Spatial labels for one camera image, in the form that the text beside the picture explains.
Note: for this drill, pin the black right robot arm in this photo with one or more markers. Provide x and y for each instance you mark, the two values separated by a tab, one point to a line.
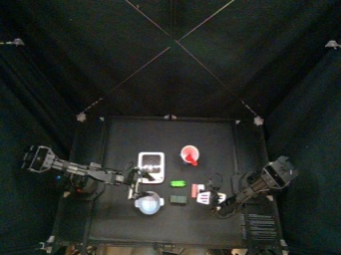
276	174

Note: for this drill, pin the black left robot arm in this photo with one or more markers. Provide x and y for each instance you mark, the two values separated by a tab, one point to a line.
67	166

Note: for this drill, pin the small red toy block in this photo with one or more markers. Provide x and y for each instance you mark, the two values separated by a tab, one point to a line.
195	190

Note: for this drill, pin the white rectangular toy tray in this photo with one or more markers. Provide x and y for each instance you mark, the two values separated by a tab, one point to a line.
152	167

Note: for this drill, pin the light blue toy bowl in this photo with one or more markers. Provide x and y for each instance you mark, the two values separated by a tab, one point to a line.
150	203

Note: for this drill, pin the bright green toy piece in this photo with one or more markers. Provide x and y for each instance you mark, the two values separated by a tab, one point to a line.
178	183

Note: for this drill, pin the dark green toy block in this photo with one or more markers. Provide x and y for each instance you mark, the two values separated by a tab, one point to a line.
178	199

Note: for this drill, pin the red toy cup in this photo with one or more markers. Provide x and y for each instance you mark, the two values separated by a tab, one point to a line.
191	154

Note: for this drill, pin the metal frame corner bracket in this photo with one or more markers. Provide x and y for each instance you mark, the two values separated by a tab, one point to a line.
17	41
332	44
169	116
259	120
81	117
46	245

